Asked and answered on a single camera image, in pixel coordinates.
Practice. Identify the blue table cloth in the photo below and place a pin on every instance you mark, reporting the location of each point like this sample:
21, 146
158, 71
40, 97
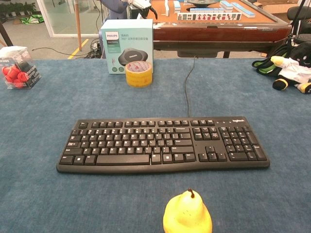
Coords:
73, 194

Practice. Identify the row of face-up mahjong tiles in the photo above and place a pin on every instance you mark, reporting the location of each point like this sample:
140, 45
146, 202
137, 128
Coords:
209, 16

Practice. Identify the teal Philips product box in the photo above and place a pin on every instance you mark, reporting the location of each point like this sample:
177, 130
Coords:
128, 41

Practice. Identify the person in blue clothes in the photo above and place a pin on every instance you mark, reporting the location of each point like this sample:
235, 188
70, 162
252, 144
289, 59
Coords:
114, 9

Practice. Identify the yellow packing tape roll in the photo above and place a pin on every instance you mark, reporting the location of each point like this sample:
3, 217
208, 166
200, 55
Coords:
138, 74

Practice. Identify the green potted plants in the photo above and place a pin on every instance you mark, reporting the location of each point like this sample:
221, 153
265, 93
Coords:
17, 8

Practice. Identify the black and yellow plush toy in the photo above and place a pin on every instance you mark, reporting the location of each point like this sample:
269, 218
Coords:
291, 70

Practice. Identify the brown mahjong table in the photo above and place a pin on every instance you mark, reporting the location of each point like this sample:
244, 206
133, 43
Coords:
218, 31

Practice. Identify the black Logitech keyboard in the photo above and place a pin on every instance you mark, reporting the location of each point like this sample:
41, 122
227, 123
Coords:
136, 145

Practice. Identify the clear box of red capsules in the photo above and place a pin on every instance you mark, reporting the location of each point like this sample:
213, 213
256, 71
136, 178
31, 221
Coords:
18, 70

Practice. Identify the black office chair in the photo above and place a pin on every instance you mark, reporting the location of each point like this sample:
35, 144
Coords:
300, 19

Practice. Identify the wooden pole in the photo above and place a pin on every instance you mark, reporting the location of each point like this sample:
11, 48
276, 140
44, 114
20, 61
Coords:
78, 24

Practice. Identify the yellow pear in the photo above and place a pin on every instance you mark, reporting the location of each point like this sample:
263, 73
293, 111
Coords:
187, 213

